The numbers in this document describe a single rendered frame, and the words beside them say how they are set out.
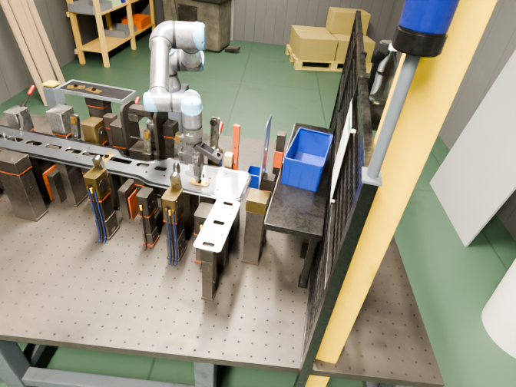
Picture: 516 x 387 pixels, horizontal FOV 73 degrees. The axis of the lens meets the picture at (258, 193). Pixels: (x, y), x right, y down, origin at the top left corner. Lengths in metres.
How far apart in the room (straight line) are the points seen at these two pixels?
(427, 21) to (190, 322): 1.21
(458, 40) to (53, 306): 1.50
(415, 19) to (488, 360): 2.30
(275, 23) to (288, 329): 6.88
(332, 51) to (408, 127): 5.82
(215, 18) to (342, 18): 2.21
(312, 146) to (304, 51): 4.71
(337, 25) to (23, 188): 5.97
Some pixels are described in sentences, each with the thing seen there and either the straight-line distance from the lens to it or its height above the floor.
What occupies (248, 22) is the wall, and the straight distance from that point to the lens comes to 7.81.
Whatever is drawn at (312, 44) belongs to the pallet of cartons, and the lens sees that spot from 6.40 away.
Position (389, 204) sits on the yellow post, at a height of 1.42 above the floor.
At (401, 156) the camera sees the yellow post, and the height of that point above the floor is 1.55.
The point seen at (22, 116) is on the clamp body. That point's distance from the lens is 2.19.
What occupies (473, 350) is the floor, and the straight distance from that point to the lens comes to 2.64.
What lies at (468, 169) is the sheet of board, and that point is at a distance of 3.49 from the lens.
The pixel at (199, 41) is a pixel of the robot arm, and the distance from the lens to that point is 1.71.
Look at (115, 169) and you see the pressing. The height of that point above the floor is 1.00.
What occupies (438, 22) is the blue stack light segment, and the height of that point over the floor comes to 1.83.
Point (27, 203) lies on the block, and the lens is 1.92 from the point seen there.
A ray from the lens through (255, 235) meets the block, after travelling 1.48.
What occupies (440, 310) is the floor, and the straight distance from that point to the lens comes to 2.72.
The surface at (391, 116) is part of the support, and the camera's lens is 0.63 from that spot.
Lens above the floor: 1.91
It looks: 37 degrees down
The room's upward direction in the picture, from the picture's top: 6 degrees clockwise
